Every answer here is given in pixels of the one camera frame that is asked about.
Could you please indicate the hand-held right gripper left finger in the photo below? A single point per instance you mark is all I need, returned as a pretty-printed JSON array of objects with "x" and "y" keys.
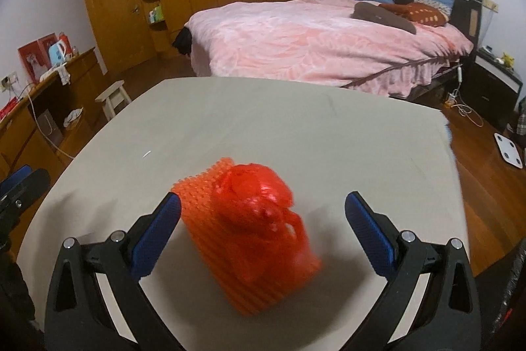
[{"x": 156, "y": 240}]

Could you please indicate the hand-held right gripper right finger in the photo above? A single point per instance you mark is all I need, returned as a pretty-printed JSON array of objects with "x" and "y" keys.
[{"x": 370, "y": 236}]

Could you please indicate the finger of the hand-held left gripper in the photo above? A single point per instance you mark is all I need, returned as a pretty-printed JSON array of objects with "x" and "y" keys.
[{"x": 16, "y": 179}]

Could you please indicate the orange foam net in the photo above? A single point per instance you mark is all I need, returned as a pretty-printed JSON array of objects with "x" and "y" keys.
[{"x": 197, "y": 211}]

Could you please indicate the red plastic bag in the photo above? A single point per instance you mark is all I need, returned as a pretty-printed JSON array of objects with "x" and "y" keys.
[{"x": 254, "y": 219}]

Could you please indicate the black waste bin with liner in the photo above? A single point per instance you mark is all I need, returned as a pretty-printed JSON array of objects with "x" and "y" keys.
[{"x": 509, "y": 293}]

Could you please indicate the wooden dresser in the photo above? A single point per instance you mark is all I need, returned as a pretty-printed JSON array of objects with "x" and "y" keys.
[{"x": 24, "y": 137}]

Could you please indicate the brown paper bag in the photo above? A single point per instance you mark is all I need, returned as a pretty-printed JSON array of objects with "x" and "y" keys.
[{"x": 51, "y": 129}]

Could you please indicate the white cloth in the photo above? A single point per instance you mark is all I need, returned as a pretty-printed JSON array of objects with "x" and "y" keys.
[{"x": 74, "y": 117}]

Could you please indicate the red gift box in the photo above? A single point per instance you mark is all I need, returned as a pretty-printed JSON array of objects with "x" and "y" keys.
[{"x": 35, "y": 59}]

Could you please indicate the white wooden stool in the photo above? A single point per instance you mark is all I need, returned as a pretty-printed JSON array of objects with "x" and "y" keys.
[{"x": 113, "y": 96}]

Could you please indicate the light blue kettle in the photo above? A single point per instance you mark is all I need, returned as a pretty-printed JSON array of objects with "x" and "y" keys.
[{"x": 57, "y": 54}]

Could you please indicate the red paper bag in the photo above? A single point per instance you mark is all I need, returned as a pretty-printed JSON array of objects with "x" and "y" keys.
[{"x": 65, "y": 44}]

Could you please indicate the white bathroom scale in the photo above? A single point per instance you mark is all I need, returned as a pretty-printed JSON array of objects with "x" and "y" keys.
[{"x": 509, "y": 151}]

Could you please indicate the white charger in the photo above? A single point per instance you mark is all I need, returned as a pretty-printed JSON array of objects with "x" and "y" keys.
[{"x": 460, "y": 73}]

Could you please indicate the dark nightstand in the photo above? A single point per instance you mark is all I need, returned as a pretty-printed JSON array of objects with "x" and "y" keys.
[{"x": 489, "y": 92}]

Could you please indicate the plaid shirt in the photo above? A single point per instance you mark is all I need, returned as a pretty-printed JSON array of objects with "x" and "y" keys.
[{"x": 522, "y": 116}]

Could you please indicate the dark cloth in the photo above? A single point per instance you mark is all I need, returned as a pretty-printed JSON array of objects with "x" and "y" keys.
[{"x": 183, "y": 40}]

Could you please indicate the pink blanket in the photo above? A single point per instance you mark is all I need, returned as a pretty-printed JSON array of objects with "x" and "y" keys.
[{"x": 308, "y": 42}]

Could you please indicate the green shelf boxes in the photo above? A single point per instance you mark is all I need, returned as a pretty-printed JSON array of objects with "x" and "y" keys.
[{"x": 155, "y": 14}]

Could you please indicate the brown cushion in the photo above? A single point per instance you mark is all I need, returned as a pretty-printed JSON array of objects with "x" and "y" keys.
[{"x": 382, "y": 18}]

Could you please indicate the yellow toy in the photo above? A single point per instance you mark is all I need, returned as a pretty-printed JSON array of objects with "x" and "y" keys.
[{"x": 508, "y": 60}]

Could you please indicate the red-brown dotted pillow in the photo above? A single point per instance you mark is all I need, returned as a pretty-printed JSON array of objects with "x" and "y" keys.
[{"x": 419, "y": 14}]

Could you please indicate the wall socket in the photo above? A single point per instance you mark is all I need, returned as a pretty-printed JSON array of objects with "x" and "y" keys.
[{"x": 10, "y": 81}]

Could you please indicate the wall outlet strip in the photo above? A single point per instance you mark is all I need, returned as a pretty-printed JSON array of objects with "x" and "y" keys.
[{"x": 491, "y": 4}]

